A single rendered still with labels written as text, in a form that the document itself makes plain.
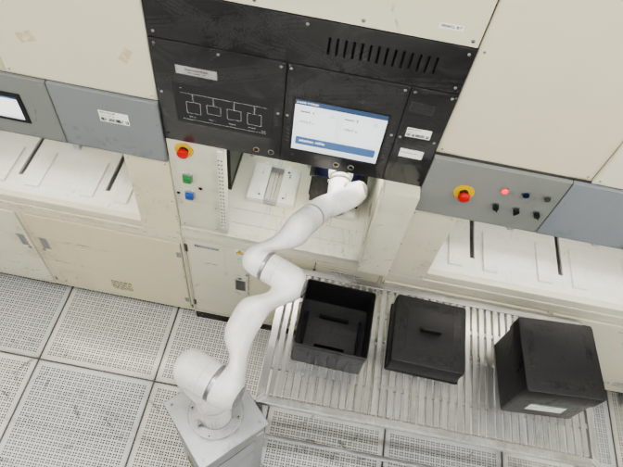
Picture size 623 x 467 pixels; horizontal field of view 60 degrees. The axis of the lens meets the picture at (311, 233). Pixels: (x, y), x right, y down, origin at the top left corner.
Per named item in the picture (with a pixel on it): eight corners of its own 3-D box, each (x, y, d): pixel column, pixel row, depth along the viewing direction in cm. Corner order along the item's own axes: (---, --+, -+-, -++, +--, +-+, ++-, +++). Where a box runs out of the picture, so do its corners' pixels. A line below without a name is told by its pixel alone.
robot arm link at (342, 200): (336, 196, 175) (365, 174, 201) (295, 208, 182) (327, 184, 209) (345, 222, 177) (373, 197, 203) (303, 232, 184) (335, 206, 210)
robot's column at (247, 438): (211, 503, 248) (200, 471, 186) (182, 449, 260) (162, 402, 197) (263, 466, 259) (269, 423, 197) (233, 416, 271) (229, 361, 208)
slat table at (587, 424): (252, 448, 263) (255, 401, 201) (276, 334, 297) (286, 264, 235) (515, 499, 262) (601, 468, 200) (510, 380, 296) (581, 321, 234)
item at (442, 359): (383, 369, 213) (390, 357, 202) (390, 303, 229) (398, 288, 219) (457, 384, 212) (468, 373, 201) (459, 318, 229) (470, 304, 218)
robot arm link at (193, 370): (217, 422, 177) (213, 400, 158) (171, 393, 181) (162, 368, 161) (238, 392, 184) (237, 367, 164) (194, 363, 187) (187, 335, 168)
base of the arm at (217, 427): (206, 451, 189) (202, 438, 174) (179, 406, 197) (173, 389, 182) (251, 420, 197) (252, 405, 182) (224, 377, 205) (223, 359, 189)
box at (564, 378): (499, 411, 208) (527, 390, 187) (492, 342, 224) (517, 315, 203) (572, 421, 209) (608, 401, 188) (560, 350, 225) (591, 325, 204)
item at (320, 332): (303, 297, 227) (307, 277, 212) (368, 311, 226) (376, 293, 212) (289, 359, 211) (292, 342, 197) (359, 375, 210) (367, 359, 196)
